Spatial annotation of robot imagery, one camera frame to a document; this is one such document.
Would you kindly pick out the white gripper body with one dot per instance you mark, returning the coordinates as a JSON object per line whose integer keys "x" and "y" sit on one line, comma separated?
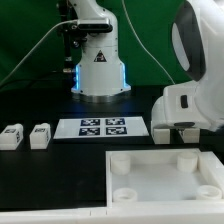
{"x": 179, "y": 107}

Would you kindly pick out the white square tabletop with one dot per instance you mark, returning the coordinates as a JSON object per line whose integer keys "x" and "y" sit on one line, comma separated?
{"x": 170, "y": 175}

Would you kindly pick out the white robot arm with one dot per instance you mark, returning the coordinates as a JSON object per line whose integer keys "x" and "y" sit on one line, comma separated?
{"x": 198, "y": 42}

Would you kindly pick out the white sheet with tags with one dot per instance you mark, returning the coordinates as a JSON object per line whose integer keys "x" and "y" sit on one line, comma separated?
{"x": 100, "y": 128}

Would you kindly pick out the white obstacle fence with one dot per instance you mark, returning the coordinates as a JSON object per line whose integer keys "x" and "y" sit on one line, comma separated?
{"x": 195, "y": 212}

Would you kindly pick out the black camera stand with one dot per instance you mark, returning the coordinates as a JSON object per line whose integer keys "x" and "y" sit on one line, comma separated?
{"x": 71, "y": 36}

